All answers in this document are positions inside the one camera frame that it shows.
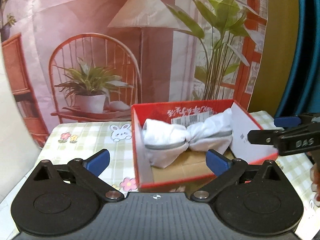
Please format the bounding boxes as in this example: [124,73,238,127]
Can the white zippered pillow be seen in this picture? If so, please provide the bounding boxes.
[142,108,233,168]

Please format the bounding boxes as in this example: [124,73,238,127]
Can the printed room scene backdrop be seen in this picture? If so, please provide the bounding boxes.
[1,0,267,146]

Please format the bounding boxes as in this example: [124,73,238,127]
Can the person's right hand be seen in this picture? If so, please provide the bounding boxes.
[309,150,320,206]

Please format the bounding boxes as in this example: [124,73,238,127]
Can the teal blue curtain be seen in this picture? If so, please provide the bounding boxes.
[275,0,319,118]

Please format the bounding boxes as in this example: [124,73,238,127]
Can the green checked bunny tablecloth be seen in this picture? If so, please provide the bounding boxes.
[0,110,320,240]

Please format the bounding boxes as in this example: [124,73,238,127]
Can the red strawberry cardboard box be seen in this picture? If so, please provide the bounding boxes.
[131,100,278,192]

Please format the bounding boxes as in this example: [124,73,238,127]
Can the white shipping label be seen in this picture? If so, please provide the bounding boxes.
[171,111,213,127]

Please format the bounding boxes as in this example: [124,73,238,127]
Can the olive yellow wall panel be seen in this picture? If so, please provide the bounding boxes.
[248,0,299,115]

